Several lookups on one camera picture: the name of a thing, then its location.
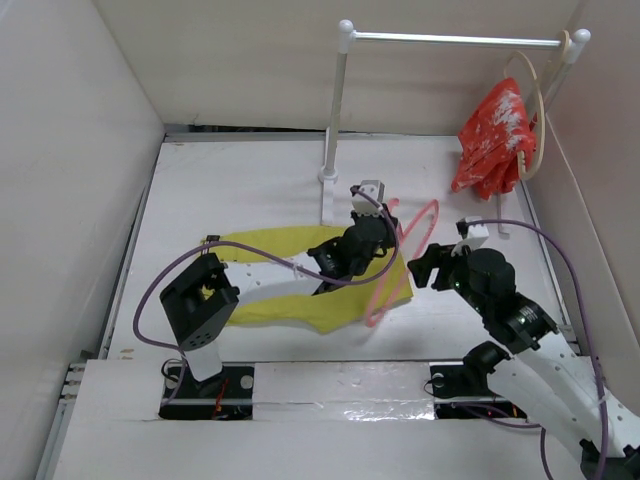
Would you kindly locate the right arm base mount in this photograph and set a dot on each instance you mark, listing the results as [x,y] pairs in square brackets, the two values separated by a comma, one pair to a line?
[460,389]

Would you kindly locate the red patterned garment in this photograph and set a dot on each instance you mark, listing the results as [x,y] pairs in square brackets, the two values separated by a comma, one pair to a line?
[492,139]

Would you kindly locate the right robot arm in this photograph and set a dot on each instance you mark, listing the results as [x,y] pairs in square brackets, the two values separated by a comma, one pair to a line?
[528,361]

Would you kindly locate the silver tape strip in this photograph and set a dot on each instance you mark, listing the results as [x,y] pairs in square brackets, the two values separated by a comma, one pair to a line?
[342,391]

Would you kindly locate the beige wooden hanger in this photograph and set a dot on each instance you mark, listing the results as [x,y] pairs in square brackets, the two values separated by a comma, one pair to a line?
[535,105]

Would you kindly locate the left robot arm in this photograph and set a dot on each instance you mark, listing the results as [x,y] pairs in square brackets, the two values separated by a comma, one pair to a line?
[199,302]

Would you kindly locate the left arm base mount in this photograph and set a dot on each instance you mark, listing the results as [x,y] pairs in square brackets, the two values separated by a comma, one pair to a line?
[227,397]

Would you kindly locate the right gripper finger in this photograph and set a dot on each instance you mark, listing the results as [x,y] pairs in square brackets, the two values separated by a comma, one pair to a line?
[437,251]
[421,269]

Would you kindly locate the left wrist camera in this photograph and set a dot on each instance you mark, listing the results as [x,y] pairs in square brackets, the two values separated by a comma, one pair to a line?
[368,197]

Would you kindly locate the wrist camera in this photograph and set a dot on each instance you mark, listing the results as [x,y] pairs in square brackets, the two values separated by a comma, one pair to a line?
[368,197]
[473,234]

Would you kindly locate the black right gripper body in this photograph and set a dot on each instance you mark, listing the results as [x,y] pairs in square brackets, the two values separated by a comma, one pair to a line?
[454,275]

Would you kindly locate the white clothes rack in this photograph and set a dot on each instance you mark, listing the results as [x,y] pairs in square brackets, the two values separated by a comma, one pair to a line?
[348,35]

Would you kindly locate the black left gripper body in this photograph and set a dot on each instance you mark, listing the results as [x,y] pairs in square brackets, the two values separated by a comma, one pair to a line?
[387,241]

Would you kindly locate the pink plastic hanger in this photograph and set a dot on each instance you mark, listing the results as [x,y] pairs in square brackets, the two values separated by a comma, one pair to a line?
[394,285]

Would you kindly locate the yellow trousers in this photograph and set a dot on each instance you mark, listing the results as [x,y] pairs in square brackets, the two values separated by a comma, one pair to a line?
[324,313]

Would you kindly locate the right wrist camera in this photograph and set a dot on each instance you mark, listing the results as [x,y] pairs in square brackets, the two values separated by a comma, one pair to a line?
[473,234]

